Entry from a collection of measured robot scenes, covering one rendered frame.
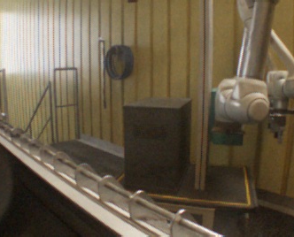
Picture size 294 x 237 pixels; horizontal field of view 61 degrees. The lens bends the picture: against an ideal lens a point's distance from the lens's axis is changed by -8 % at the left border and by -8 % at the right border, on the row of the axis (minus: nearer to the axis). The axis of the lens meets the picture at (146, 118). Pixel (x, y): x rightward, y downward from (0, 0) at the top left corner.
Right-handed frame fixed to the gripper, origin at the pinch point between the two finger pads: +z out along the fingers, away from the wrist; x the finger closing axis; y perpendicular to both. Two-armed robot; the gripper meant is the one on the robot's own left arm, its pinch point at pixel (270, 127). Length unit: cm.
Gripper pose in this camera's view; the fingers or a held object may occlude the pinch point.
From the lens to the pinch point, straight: 192.0
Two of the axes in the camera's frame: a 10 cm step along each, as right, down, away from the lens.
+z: 0.0, 9.9, 1.7
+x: 2.9, -1.6, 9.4
